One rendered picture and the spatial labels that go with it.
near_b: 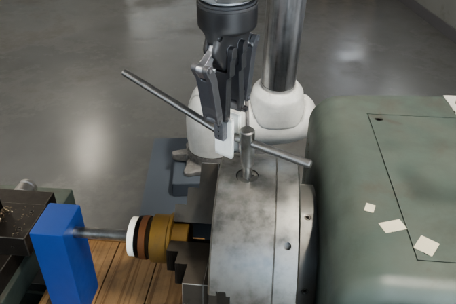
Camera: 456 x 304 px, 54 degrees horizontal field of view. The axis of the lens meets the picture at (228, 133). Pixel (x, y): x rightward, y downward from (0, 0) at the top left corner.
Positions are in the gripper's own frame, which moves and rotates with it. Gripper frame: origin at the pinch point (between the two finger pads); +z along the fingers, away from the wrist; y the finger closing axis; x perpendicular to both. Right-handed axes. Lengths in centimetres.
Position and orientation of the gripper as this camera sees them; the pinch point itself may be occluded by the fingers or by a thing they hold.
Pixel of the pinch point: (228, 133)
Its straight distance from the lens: 65.3
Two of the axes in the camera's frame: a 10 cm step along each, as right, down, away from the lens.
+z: 0.0, 8.2, 5.8
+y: -5.5, 4.9, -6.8
